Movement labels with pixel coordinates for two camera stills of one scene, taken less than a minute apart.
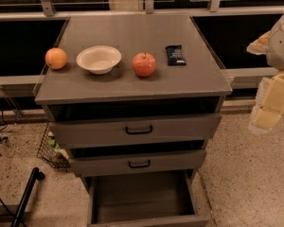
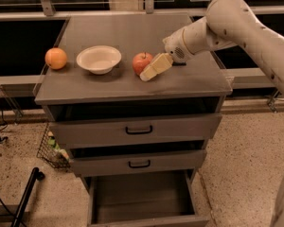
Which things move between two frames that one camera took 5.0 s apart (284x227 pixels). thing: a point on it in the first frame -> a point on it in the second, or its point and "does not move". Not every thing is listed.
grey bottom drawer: (169, 199) does not move
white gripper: (282, 47) -> (175, 47)
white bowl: (99, 60) does not move
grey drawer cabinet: (133, 95) does not move
